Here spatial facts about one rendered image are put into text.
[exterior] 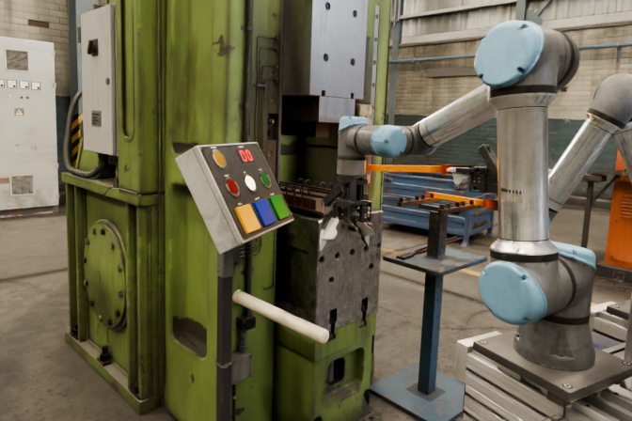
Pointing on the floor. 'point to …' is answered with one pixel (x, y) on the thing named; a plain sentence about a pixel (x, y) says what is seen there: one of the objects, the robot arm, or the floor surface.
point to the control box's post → (224, 334)
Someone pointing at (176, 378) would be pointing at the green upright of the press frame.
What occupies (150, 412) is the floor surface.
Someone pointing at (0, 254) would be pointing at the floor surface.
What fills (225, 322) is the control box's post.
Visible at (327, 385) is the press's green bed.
